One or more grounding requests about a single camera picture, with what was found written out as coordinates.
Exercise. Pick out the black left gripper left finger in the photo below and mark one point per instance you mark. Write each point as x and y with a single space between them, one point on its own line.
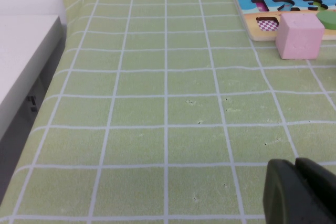
283 195

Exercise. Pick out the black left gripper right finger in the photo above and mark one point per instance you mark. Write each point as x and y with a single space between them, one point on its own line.
320 182

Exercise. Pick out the green circle piece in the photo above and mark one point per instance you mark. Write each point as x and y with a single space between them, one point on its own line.
328 20

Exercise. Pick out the pink cube block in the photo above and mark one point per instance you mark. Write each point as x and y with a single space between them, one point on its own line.
299 38

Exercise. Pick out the green checkered tablecloth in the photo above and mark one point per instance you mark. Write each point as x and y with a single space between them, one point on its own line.
162 103

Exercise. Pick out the white side table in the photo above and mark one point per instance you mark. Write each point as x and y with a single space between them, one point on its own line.
18 51

